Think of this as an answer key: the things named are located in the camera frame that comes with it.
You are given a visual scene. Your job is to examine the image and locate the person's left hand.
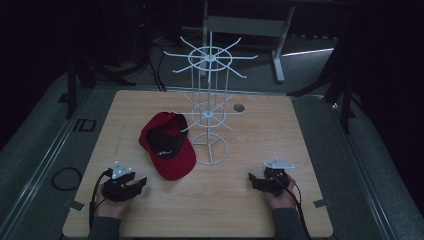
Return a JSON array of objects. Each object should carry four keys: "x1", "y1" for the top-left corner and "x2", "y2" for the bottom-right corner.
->
[{"x1": 94, "y1": 194, "x2": 133, "y2": 219}]

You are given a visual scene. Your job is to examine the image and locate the black metal stand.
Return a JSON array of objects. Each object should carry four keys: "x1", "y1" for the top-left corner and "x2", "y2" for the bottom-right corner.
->
[
  {"x1": 288, "y1": 33, "x2": 356, "y2": 134},
  {"x1": 64, "y1": 56, "x2": 136, "y2": 120}
]

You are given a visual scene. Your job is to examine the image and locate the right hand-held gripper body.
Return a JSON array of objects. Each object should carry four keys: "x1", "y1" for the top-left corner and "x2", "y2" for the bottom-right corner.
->
[{"x1": 263, "y1": 157, "x2": 296, "y2": 198}]

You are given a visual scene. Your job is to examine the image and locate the black floor cables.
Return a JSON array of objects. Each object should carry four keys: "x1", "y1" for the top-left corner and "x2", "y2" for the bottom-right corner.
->
[{"x1": 148, "y1": 39, "x2": 168, "y2": 93}]

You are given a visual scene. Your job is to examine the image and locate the person's right hand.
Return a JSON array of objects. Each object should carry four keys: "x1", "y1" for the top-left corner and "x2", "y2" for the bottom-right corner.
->
[{"x1": 264, "y1": 178, "x2": 298, "y2": 211}]

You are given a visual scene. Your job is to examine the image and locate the black cable loop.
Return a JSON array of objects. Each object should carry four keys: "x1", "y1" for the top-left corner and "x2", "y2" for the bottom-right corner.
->
[{"x1": 50, "y1": 166, "x2": 83, "y2": 192}]

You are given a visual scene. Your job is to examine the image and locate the grey metal floor rail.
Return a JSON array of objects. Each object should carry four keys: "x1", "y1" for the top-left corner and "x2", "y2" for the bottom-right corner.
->
[
  {"x1": 0, "y1": 88, "x2": 96, "y2": 240},
  {"x1": 328, "y1": 96, "x2": 398, "y2": 240}
]

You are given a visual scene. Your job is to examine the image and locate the black and red gripper cable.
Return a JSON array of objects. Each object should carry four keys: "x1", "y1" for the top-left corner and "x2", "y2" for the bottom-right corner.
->
[{"x1": 283, "y1": 176, "x2": 313, "y2": 240}]

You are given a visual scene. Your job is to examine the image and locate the white wire hanger rack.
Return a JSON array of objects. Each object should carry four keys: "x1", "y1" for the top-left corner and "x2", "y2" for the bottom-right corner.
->
[{"x1": 163, "y1": 31, "x2": 259, "y2": 167}]

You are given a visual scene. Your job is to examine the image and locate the white metal desk frame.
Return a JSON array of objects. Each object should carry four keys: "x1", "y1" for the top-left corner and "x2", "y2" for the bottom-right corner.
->
[{"x1": 201, "y1": 0, "x2": 296, "y2": 84}]

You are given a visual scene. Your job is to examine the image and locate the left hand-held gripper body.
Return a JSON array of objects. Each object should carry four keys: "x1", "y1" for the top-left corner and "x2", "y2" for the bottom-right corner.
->
[{"x1": 101, "y1": 160, "x2": 134, "y2": 203}]

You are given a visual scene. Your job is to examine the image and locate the grey tape strip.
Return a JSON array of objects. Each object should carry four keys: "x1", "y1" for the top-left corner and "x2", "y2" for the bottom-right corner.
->
[
  {"x1": 68, "y1": 199, "x2": 86, "y2": 212},
  {"x1": 313, "y1": 198, "x2": 334, "y2": 209}
]

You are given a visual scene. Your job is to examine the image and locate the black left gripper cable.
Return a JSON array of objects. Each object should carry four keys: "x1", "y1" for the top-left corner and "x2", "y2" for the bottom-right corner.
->
[{"x1": 88, "y1": 168, "x2": 114, "y2": 231}]

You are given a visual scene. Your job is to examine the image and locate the red and black baseball cap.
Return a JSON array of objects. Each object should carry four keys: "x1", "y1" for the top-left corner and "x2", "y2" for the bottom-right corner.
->
[{"x1": 138, "y1": 111, "x2": 197, "y2": 182}]

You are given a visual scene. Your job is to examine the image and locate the black rectangular floor bracket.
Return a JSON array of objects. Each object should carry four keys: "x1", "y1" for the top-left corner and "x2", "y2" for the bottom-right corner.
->
[{"x1": 73, "y1": 118, "x2": 98, "y2": 133}]

